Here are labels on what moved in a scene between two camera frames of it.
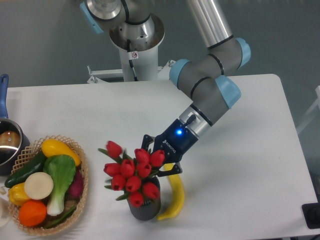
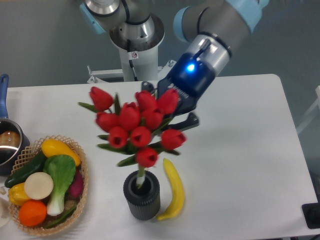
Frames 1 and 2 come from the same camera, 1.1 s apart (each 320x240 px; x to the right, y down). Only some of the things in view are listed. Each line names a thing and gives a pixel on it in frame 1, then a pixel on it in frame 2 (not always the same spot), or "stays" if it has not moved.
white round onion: (38, 185) stays
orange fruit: (32, 213) stays
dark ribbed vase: (150, 208) stays
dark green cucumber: (37, 166) stays
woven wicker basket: (23, 159) stays
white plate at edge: (4, 212) stays
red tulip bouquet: (130, 174) to (138, 129)
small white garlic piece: (2, 190) stays
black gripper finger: (147, 139) to (147, 86)
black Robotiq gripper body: (176, 141) to (190, 78)
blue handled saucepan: (14, 143) stays
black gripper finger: (176, 169) to (192, 120)
